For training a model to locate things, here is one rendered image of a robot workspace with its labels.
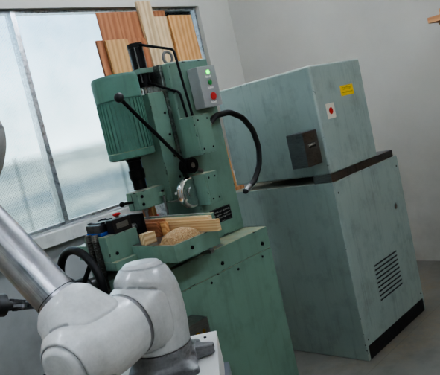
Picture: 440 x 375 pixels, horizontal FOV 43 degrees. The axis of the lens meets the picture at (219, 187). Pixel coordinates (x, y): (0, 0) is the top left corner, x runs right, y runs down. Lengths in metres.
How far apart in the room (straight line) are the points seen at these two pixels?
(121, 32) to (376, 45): 1.70
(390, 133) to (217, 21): 1.63
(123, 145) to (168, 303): 0.86
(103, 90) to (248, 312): 1.00
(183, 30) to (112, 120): 2.18
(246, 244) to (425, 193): 2.06
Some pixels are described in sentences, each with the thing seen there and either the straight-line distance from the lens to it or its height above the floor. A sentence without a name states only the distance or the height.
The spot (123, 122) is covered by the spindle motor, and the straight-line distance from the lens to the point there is 2.08.
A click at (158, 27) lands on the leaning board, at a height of 1.98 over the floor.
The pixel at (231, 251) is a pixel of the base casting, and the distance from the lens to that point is 2.17.
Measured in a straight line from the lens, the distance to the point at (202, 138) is 2.14.
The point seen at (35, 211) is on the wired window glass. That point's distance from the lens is 3.49.
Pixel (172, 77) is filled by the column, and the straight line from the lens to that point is 2.21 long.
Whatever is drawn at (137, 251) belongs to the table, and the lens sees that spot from 2.01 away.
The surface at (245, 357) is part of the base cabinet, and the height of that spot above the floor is 0.36.
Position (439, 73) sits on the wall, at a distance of 3.88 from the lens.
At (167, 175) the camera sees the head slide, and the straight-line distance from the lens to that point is 2.17.
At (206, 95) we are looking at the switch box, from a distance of 2.22.
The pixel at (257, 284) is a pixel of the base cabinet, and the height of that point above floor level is 0.60.
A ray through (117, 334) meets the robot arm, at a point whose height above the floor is 0.87.
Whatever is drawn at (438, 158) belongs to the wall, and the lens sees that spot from 3.97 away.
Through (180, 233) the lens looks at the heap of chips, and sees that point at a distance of 1.89.
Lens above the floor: 1.26
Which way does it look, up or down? 7 degrees down
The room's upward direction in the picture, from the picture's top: 13 degrees counter-clockwise
